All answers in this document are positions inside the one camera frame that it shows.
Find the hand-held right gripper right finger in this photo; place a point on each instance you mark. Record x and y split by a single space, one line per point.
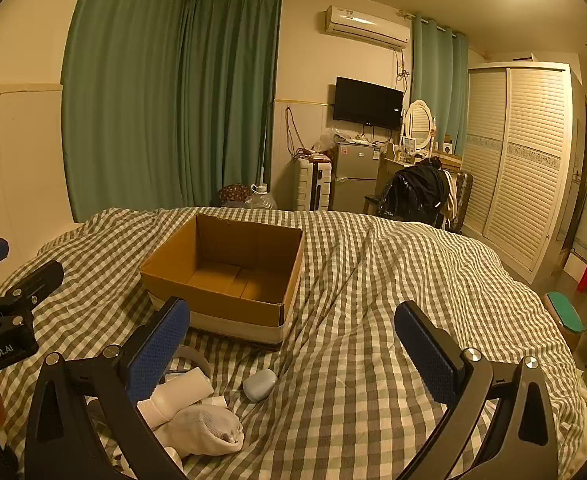
428 360

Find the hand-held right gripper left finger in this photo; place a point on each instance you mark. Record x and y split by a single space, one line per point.
158 350

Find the clear tape roll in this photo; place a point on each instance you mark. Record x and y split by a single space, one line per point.
196 355

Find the white plastic bottle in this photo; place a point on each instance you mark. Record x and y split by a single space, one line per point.
186 387

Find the white bag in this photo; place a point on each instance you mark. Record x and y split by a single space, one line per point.
208 432

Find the grey-blue earbuds case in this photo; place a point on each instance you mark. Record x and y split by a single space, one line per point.
260 385

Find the brown cardboard box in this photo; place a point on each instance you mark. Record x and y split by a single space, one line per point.
223 250

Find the green checked blanket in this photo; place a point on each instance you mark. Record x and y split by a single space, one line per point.
353 310

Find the green stool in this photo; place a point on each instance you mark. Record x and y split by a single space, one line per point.
566 310

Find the brown chair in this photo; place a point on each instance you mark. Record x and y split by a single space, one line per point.
462 200

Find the black jacket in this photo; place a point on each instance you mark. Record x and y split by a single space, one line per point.
413 190

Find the brown patterned bag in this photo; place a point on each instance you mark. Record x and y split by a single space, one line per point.
233 194

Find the clear water jug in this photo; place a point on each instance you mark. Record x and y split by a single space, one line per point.
262 199

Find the green curtain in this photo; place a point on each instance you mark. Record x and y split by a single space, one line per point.
228 110
123 110
438 85

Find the grey small fridge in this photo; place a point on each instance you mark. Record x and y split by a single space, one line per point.
356 175

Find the wooden dressing table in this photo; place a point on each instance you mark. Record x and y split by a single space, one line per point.
453 160

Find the white suitcase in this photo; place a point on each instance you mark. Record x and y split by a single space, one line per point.
311 185

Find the white slatted wardrobe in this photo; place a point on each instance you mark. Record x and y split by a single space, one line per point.
523 160

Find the white oval mirror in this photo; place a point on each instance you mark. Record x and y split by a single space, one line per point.
418 122

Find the clear plastic bag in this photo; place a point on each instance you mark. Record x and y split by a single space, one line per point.
327 140

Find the white air conditioner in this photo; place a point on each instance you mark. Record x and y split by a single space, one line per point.
366 25

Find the black wall television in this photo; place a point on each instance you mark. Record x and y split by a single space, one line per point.
368 102

